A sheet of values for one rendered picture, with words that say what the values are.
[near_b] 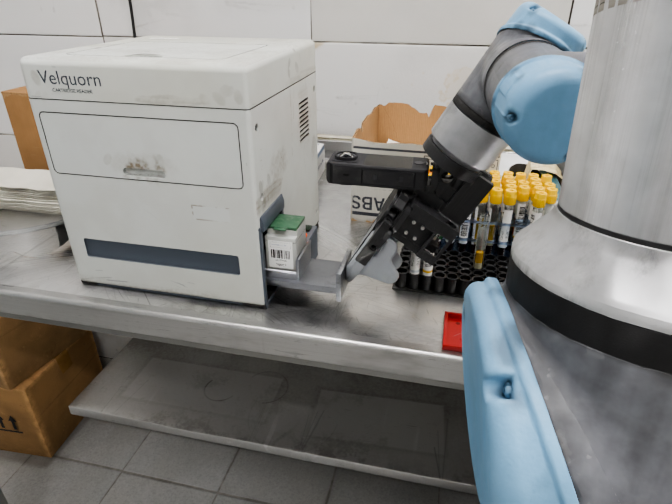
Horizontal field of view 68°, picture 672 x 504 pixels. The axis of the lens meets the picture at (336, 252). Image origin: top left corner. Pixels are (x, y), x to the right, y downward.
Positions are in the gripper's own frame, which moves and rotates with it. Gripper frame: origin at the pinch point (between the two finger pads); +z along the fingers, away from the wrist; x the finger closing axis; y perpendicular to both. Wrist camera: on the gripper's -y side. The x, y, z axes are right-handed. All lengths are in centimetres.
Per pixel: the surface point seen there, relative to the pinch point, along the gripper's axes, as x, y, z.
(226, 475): 31, 10, 101
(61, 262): 0.1, -36.1, 26.4
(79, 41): 59, -79, 23
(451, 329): -3.5, 14.1, -2.8
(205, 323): -8.6, -11.7, 12.7
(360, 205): 25.0, -1.8, 3.1
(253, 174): -4.4, -15.6, -6.7
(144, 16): 59, -66, 8
